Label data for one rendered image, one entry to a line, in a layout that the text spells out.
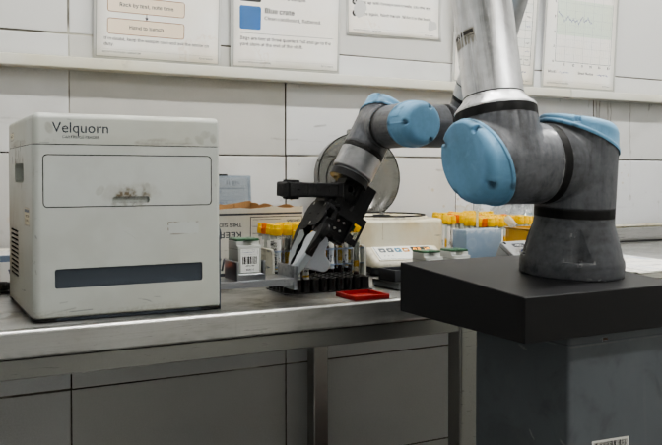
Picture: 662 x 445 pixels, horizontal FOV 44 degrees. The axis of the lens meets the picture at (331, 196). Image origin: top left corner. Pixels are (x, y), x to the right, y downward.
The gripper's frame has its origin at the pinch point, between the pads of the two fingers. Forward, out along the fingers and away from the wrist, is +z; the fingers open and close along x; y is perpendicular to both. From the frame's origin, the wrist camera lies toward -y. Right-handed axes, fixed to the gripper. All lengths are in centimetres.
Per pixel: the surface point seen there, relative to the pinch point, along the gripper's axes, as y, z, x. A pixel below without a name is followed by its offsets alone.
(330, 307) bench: 5.4, 2.9, -8.5
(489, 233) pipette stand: 39.3, -27.8, 6.6
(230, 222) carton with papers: -4.7, -5.6, 24.9
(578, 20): 75, -116, 58
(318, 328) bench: 5.2, 6.7, -8.4
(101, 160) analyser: -37.3, 0.2, -4.5
